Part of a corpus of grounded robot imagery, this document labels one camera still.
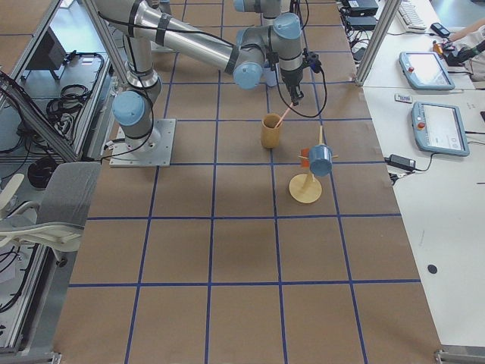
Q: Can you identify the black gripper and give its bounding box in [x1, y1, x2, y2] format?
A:
[281, 70, 304, 105]

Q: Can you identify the pink chopstick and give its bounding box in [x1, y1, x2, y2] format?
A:
[274, 102, 293, 129]

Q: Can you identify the light blue plastic cup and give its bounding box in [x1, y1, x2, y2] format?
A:
[263, 61, 277, 87]

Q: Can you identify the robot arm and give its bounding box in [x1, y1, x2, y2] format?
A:
[95, 1, 308, 105]
[233, 0, 290, 26]

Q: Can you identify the orange hanging cup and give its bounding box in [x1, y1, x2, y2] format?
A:
[299, 148, 309, 168]

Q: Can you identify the dark blue hanging cup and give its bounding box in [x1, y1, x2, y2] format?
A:
[308, 144, 333, 177]

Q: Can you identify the bamboo cylinder holder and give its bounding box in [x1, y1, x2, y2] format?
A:
[260, 113, 281, 149]

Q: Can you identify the upper teach pendant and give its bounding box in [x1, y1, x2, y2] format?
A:
[399, 52, 455, 91]

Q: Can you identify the teach pendant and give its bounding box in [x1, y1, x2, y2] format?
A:
[411, 102, 470, 157]
[399, 52, 455, 91]

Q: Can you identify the white keyboard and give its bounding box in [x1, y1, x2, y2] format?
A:
[396, 1, 427, 33]

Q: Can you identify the black power adapter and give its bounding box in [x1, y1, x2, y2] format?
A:
[385, 154, 416, 172]

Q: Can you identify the lower teach pendant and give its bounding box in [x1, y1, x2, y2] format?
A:
[411, 102, 470, 157]

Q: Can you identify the grey office chair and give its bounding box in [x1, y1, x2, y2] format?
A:
[1, 162, 102, 267]

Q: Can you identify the aluminium frame post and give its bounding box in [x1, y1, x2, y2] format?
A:
[355, 0, 401, 86]

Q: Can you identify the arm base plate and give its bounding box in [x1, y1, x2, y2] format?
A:
[109, 118, 177, 168]

